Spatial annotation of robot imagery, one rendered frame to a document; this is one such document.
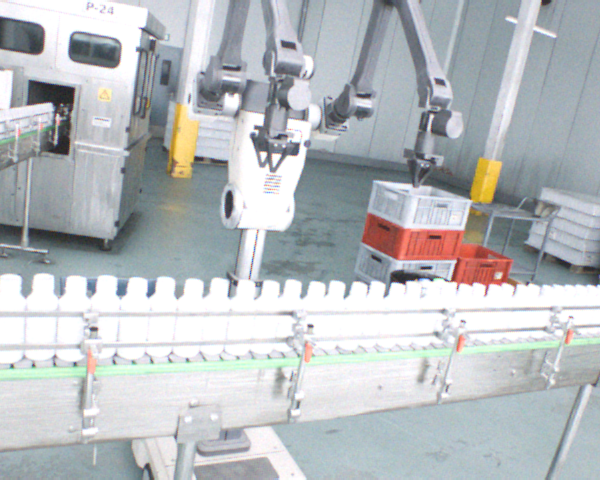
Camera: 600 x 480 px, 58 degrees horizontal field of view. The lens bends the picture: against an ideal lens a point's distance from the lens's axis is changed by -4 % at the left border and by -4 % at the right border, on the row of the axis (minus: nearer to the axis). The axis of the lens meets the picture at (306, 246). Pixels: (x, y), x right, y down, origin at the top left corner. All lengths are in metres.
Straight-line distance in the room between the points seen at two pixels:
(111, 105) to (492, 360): 3.75
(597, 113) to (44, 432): 12.81
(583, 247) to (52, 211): 6.59
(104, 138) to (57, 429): 3.75
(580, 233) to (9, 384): 7.83
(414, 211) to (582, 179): 9.81
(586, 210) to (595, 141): 5.00
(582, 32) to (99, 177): 11.49
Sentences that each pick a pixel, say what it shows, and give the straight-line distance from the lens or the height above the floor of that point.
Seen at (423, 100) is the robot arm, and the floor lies 1.63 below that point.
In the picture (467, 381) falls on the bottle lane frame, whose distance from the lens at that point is 1.71.
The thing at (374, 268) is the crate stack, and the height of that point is 0.54.
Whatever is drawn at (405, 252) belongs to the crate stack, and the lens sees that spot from 3.74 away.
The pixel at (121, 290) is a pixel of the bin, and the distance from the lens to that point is 1.79.
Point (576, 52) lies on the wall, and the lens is 14.09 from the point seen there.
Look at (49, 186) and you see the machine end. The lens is 4.96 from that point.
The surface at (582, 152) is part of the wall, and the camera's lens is 13.38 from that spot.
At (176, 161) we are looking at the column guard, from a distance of 8.90.
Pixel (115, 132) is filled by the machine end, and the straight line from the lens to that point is 4.78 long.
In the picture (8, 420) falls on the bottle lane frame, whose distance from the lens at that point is 1.22.
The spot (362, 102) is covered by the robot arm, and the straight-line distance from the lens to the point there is 1.84.
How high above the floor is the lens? 1.58
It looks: 15 degrees down
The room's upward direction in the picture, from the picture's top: 11 degrees clockwise
